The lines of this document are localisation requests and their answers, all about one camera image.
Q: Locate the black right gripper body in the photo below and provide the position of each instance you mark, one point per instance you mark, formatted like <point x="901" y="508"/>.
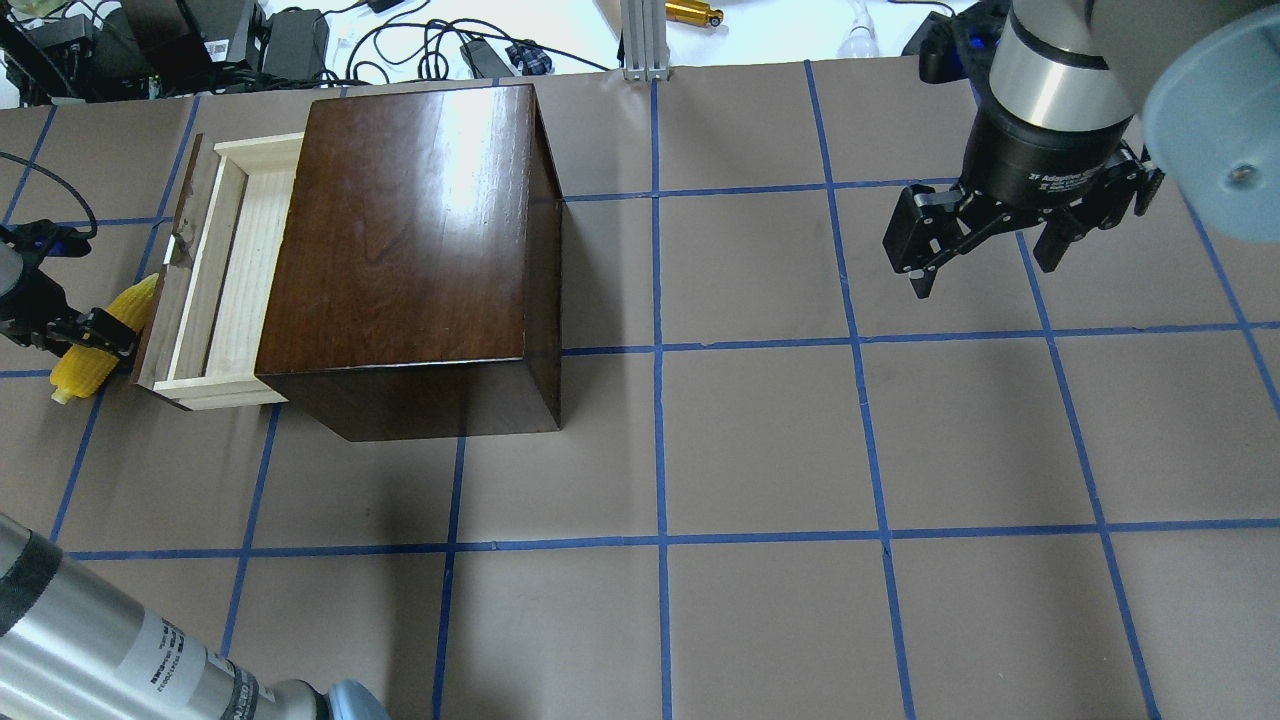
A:
<point x="1045" y="155"/>

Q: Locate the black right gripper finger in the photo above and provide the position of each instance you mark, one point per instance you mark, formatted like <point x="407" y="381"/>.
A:
<point x="931" y="227"/>
<point x="1101" y="208"/>

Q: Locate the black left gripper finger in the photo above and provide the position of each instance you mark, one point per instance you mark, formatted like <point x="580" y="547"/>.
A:
<point x="100" y="330"/>

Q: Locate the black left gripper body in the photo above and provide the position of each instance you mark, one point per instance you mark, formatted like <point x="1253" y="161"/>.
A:
<point x="27" y="300"/>

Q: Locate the yellow corn cob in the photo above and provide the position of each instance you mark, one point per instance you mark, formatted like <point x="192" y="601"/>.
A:
<point x="81" y="371"/>

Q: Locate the wooden drawer with white handle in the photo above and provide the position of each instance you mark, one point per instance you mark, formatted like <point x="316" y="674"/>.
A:
<point x="199" y="350"/>

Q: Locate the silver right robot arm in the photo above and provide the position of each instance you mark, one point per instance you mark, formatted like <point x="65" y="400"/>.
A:
<point x="1084" y="108"/>

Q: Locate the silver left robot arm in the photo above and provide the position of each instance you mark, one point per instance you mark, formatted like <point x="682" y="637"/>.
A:
<point x="74" y="646"/>

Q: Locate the dark brown wooden drawer box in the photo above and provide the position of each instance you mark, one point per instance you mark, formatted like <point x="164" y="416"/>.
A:
<point x="417" y="291"/>

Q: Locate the black electronics stack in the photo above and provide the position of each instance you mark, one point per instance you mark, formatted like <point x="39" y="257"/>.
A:
<point x="106" y="51"/>

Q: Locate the yellow gold tool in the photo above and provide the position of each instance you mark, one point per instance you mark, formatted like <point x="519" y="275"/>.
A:
<point x="694" y="13"/>

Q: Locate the black power brick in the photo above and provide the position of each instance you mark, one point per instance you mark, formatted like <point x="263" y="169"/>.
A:
<point x="296" y="45"/>

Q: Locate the aluminium frame post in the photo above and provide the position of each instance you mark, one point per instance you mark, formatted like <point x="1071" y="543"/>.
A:
<point x="644" y="43"/>

